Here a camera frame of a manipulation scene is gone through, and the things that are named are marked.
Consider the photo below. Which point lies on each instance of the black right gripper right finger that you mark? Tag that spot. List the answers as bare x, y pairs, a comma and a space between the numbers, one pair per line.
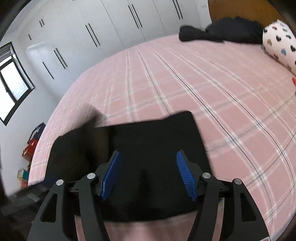
241, 218

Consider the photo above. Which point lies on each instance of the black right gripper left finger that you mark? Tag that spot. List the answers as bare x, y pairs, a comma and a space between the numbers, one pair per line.
55, 219

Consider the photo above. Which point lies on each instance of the black pants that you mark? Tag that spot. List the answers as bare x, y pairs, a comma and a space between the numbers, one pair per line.
149, 186

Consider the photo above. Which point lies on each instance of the dark blue gift bag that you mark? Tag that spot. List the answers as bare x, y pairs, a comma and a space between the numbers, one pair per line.
37, 132

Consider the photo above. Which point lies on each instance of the black-framed window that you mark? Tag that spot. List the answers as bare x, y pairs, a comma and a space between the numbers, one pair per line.
15, 83

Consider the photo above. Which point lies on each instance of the orange toy on bed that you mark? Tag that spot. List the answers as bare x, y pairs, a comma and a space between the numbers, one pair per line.
294, 80

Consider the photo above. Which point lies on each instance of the white wardrobe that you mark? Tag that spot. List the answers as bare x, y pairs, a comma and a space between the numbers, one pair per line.
58, 40

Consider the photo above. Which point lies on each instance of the white heart-pattern pillow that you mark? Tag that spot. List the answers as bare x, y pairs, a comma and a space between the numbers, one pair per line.
279, 42

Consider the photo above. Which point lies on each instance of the black clothes pile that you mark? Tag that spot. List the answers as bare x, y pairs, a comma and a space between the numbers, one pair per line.
237, 30

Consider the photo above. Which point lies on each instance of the wooden headboard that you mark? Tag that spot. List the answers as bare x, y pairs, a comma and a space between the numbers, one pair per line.
257, 10

